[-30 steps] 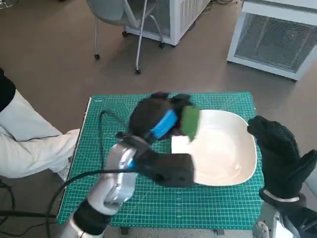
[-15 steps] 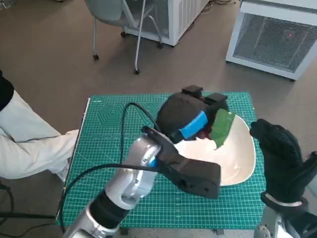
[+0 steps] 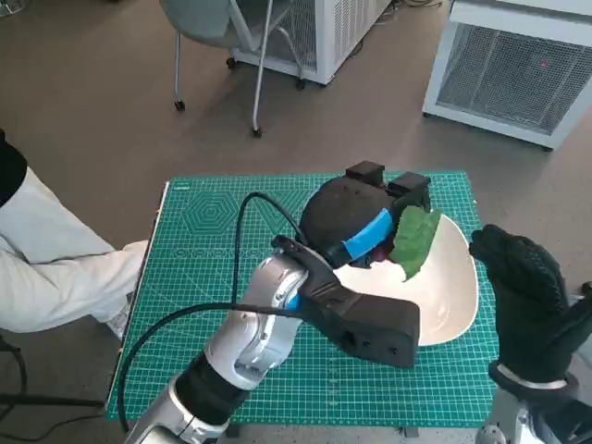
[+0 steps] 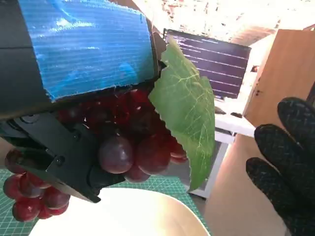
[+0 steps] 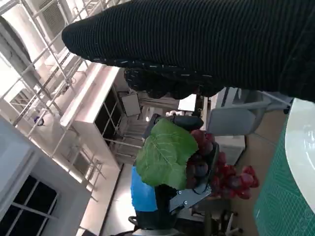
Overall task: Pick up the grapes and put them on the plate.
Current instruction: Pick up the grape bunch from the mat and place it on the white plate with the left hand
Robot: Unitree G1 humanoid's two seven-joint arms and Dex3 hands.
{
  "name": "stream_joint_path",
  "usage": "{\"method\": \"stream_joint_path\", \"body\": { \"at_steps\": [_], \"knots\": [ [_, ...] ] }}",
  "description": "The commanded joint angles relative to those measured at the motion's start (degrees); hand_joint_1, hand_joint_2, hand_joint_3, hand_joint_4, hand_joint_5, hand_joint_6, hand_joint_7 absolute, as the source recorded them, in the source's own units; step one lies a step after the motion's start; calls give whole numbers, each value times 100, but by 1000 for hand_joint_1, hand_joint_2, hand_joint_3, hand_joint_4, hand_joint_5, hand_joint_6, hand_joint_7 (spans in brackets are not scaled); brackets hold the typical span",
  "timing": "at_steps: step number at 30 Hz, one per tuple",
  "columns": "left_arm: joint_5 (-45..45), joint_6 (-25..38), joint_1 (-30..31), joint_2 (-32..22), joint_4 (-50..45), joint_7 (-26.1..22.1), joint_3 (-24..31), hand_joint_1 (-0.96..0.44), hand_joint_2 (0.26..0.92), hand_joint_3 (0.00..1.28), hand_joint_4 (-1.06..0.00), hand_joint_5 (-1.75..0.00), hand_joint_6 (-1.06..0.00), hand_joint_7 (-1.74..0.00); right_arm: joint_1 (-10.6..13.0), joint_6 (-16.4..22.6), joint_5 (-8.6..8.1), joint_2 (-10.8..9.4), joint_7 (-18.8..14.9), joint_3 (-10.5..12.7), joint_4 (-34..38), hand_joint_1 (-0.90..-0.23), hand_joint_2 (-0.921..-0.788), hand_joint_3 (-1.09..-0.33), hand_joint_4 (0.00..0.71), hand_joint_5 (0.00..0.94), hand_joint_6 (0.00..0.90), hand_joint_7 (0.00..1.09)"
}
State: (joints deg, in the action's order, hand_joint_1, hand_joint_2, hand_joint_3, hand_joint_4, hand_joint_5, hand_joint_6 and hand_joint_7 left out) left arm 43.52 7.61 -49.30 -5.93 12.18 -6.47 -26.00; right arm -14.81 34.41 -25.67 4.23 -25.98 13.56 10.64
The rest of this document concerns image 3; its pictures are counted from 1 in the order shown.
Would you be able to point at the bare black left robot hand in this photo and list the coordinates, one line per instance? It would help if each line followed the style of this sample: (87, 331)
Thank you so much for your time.
(342, 208)

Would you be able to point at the grey office chair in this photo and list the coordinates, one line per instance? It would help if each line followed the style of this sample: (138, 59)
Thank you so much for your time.
(203, 23)

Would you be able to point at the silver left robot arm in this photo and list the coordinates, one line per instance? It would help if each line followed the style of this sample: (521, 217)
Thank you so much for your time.
(250, 337)

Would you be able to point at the white square plate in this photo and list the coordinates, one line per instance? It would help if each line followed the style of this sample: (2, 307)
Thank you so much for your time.
(444, 287)

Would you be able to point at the person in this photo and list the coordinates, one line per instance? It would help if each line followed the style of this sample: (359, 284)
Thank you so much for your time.
(51, 263)

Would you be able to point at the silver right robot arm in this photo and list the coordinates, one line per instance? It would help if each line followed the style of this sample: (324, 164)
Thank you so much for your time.
(509, 416)

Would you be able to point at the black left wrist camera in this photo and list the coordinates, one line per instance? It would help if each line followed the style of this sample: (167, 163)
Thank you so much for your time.
(370, 324)

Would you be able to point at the chrome chair base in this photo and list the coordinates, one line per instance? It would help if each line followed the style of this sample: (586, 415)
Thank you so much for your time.
(18, 5)

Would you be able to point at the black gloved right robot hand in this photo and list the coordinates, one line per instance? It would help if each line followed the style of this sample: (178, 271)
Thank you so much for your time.
(527, 300)

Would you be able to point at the white mesh cabinet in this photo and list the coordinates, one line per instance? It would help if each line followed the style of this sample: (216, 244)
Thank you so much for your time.
(504, 74)
(337, 32)

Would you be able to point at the green cutting mat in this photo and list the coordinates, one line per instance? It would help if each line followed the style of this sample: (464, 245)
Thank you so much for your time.
(194, 287)

